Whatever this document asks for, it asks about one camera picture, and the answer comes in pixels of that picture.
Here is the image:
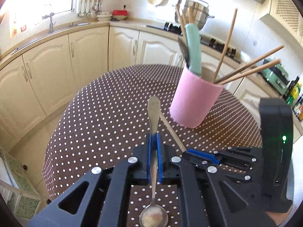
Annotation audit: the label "green electric cooker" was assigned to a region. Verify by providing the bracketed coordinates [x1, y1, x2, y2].
[260, 63, 289, 95]

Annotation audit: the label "person left hand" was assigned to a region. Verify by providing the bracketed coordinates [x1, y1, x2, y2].
[266, 208, 292, 226]

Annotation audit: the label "brown polka dot tablecloth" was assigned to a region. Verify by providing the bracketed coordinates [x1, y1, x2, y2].
[42, 64, 264, 227]

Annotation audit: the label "white metal shelf rack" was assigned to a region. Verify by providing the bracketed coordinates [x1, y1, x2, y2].
[1, 150, 42, 219]

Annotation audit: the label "bottles on counter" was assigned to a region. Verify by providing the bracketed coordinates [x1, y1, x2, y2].
[283, 77, 302, 121]

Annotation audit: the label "red bowl on counter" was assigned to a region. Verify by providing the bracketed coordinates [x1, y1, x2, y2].
[112, 10, 128, 21]

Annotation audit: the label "white plates on counter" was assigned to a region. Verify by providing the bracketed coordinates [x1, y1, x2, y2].
[96, 13, 112, 22]

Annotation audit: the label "stainless steel steamer pot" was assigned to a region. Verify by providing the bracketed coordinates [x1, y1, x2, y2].
[177, 0, 214, 30]

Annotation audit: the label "mint green knife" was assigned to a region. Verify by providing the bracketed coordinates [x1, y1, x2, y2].
[185, 23, 202, 76]

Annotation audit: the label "steel sink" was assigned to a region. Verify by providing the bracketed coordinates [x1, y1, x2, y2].
[11, 22, 90, 55]

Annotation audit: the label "black gas stove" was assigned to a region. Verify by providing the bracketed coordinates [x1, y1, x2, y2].
[146, 22, 240, 61]

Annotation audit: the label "steel spoon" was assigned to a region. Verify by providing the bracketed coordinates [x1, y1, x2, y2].
[139, 96, 168, 226]

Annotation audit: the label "lower cream cabinets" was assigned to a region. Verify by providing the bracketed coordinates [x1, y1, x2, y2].
[0, 26, 303, 152]

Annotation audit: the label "chrome kitchen faucet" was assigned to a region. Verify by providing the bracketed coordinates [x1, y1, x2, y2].
[42, 12, 56, 34]

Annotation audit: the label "curved wooden chopstick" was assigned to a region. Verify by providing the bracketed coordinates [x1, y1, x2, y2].
[160, 112, 186, 152]

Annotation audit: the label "pink utensil cup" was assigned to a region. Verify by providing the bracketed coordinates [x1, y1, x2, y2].
[169, 67, 224, 129]

